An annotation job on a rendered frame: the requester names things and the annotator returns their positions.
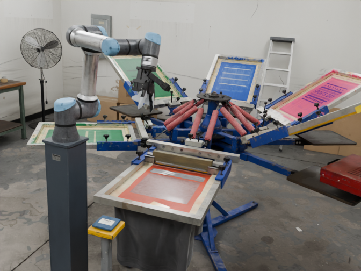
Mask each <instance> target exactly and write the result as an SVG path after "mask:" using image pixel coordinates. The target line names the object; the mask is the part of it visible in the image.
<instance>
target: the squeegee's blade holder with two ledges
mask: <svg viewBox="0 0 361 271"><path fill-rule="evenodd" d="M156 163H160V164H164V165H170V166H175V167H181V168H186V169H192V170H198V171H201V172H206V171H207V170H204V169H199V168H193V167H187V166H181V165H176V164H172V163H166V162H160V161H156Z"/></svg>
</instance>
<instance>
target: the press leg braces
mask: <svg viewBox="0 0 361 271"><path fill-rule="evenodd" d="M212 205H213V206H214V207H215V208H216V209H217V210H218V211H219V212H220V213H222V214H221V215H220V216H221V217H223V218H224V219H225V218H227V217H229V216H232V215H231V214H229V213H227V212H226V211H225V210H224V209H223V208H222V207H221V206H220V205H219V204H218V203H217V202H216V201H215V200H213V202H212ZM205 218H206V225H207V232H208V239H209V245H207V247H208V250H209V252H210V253H218V251H217V249H216V247H215V242H214V235H213V228H212V221H211V214H210V209H209V210H208V212H207V214H206V216H205Z"/></svg>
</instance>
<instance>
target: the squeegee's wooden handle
mask: <svg viewBox="0 0 361 271"><path fill-rule="evenodd" d="M153 156H154V157H155V162H156V161H160V162H166V163H172V164H176V165H181V166H187V167H193V168H199V169H204V170H207V171H208V166H209V167H212V166H213V160H209V159H203V158H197V157H193V156H187V155H181V154H175V153H169V152H163V151H157V150H153Z"/></svg>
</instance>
